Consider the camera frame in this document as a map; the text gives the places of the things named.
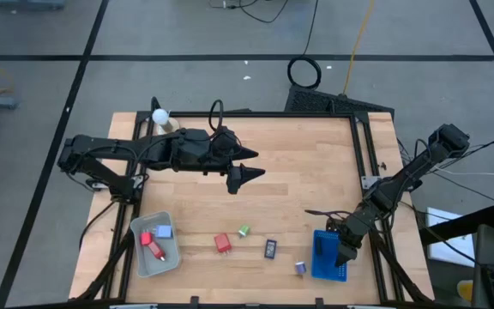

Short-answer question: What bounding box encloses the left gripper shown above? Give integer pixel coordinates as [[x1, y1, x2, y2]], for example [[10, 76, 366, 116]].
[[203, 126, 267, 196]]

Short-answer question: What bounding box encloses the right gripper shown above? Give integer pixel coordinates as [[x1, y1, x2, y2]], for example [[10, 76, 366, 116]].
[[314, 212, 366, 269]]

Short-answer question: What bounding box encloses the small dark display device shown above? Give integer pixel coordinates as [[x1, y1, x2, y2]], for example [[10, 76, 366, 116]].
[[263, 239, 278, 260]]

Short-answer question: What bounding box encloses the red block USB charger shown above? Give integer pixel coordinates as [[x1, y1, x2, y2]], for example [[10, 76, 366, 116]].
[[214, 233, 232, 255]]

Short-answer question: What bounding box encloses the dark office desk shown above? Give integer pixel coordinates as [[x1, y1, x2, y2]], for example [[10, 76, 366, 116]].
[[418, 203, 494, 309]]

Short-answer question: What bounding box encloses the blue perforated plastic basket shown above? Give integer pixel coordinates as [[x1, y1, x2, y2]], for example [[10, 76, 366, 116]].
[[310, 228, 349, 283]]

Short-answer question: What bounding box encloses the white bulb brass lamp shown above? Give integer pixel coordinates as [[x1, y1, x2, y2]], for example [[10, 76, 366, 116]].
[[151, 107, 181, 136]]

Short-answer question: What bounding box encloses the black perforated panel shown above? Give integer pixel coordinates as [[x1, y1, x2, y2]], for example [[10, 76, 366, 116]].
[[283, 84, 396, 118]]

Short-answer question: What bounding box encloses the red plug with metal tip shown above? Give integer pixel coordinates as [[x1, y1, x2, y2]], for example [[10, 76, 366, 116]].
[[147, 239, 167, 262]]

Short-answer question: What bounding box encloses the grey plastic bin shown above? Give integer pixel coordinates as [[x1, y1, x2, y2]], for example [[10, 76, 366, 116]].
[[129, 209, 183, 279]]

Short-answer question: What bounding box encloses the yellow object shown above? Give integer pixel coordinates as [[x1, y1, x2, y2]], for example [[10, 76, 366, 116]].
[[456, 279, 475, 302]]

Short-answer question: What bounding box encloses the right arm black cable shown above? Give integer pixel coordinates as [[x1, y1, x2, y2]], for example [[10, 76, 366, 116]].
[[304, 209, 353, 221]]

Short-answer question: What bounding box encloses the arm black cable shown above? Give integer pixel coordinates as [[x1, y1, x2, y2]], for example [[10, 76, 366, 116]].
[[304, 209, 353, 221], [208, 99, 226, 139]]

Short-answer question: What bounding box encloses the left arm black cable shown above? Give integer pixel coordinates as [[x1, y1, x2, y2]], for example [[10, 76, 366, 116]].
[[208, 99, 226, 139]]

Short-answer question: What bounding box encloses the black aluminium table frame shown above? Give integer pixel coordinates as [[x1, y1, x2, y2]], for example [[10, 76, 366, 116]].
[[69, 96, 436, 309]]

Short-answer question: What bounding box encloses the black coiled floor cable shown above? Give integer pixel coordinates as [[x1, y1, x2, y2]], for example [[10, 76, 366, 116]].
[[286, 0, 323, 91]]

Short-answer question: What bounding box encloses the black looped floor cable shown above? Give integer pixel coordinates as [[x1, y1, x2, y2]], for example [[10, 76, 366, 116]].
[[209, 0, 292, 25]]

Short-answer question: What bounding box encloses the yellow hanging cord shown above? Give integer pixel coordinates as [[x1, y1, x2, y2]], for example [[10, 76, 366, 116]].
[[341, 0, 377, 96]]

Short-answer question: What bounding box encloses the white USB cable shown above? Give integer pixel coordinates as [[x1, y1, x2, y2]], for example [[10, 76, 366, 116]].
[[426, 157, 494, 182]]

